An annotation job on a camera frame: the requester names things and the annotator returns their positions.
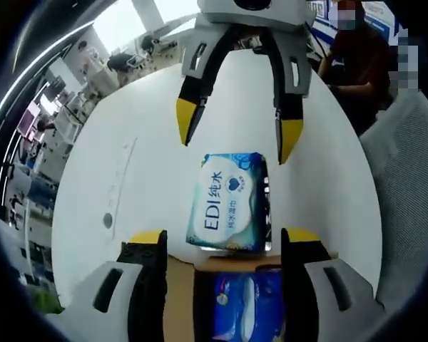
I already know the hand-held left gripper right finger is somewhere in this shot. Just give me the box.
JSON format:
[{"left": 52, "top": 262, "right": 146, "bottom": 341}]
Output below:
[{"left": 280, "top": 227, "right": 386, "bottom": 342}]

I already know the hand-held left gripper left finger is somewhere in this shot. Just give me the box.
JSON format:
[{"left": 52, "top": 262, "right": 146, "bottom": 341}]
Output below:
[{"left": 55, "top": 229, "right": 169, "bottom": 342}]

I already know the brown cardboard shoe box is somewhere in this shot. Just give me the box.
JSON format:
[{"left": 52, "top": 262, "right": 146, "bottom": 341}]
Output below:
[{"left": 167, "top": 249, "right": 340, "bottom": 342}]

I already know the dark blue soft pack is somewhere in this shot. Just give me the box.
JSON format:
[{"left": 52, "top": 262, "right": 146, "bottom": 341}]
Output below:
[{"left": 212, "top": 269, "right": 285, "bottom": 342}]

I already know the blue white wet wipes pack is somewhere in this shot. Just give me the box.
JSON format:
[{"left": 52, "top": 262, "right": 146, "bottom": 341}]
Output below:
[{"left": 185, "top": 151, "right": 274, "bottom": 254}]

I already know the blue white display board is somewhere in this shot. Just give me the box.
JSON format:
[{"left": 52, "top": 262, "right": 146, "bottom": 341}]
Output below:
[{"left": 313, "top": 0, "right": 393, "bottom": 40}]

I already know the purple lit monitor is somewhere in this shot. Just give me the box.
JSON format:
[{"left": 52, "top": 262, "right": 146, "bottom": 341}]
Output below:
[{"left": 17, "top": 106, "right": 40, "bottom": 135}]

